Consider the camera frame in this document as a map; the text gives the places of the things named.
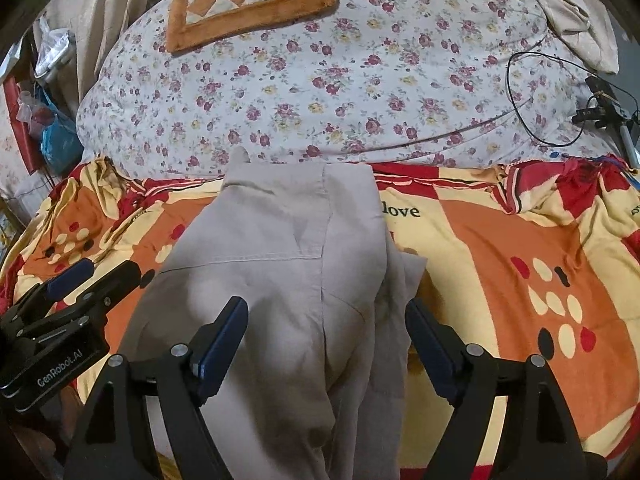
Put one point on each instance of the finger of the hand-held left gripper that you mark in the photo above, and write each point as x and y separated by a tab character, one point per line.
70	275
117	277

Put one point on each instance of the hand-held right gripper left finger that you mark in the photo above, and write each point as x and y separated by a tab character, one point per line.
225	350

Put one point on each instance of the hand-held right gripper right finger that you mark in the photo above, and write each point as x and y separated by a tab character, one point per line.
432	355

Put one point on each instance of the beige zip jacket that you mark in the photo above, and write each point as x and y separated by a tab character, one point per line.
280	270

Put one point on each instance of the orange red printed blanket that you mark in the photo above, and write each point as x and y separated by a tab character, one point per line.
500	240

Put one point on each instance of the blue plastic bag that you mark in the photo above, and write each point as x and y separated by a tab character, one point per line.
60	140

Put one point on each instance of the red board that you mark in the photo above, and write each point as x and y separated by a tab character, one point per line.
20	130

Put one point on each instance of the clear plastic bag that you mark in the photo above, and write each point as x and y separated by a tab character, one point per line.
52	47

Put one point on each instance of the beige curtain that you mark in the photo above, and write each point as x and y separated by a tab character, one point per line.
105	25

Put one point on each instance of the floral quilt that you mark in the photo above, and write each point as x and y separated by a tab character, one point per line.
350	85

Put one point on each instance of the beige cloth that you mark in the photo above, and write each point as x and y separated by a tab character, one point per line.
570	10

